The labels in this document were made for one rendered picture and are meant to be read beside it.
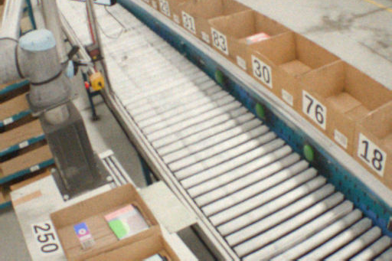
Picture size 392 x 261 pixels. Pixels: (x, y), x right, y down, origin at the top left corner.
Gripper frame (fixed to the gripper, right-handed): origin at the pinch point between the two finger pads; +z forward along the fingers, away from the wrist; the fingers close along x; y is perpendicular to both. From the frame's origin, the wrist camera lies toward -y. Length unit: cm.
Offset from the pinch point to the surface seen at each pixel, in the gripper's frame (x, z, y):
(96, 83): 3.6, 4.6, 10.1
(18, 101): -22, -36, 38
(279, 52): 57, 71, -41
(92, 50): 12.4, -6.4, -10.8
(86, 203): 93, -21, 27
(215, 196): 108, 25, 10
